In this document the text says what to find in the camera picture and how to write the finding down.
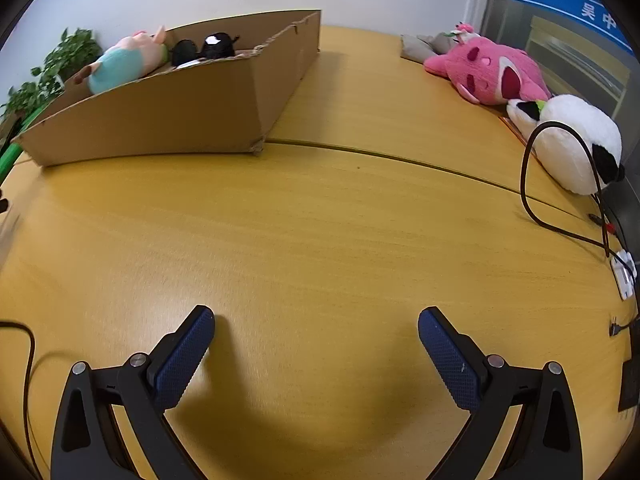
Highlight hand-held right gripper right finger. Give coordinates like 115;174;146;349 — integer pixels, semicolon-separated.
418;306;584;480

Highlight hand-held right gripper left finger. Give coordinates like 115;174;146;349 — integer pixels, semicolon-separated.
51;304;217;480

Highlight brown cardboard box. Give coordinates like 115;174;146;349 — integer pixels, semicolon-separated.
10;8;322;167

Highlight black flat device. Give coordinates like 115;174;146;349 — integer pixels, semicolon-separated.
619;360;640;413

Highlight white power strip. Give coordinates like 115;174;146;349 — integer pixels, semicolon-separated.
611;249;640;301

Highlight white black panda plush toy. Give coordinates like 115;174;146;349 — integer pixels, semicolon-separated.
506;94;627;197

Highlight pink plush toy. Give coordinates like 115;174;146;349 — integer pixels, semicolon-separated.
424;22;552;107

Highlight pig plush toy teal shirt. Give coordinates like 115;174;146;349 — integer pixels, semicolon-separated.
76;24;171;95

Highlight black sunglasses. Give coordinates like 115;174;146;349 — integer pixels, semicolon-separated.
171;32;240;67

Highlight grey cloth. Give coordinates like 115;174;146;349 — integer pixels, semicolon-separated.
400;31;458;63

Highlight green potted plant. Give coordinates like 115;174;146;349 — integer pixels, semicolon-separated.
0;27;103;116

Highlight thin black cable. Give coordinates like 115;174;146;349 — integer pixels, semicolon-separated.
0;321;37;461

